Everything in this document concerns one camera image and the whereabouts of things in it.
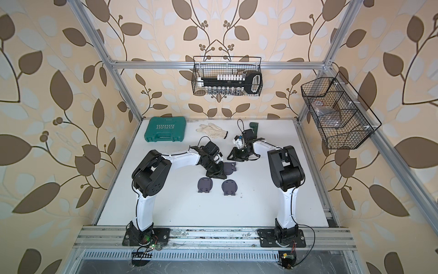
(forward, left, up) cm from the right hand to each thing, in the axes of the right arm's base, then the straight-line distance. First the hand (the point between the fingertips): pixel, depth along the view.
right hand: (230, 158), depth 99 cm
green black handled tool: (+26, -18, 0) cm, 31 cm away
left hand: (-11, +3, +2) cm, 12 cm away
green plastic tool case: (+22, +37, +4) cm, 43 cm away
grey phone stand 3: (-17, +2, -2) cm, 17 cm away
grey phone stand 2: (-16, +15, -1) cm, 22 cm away
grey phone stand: (-6, +1, 0) cm, 7 cm away
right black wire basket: (-2, -49, +32) cm, 58 cm away
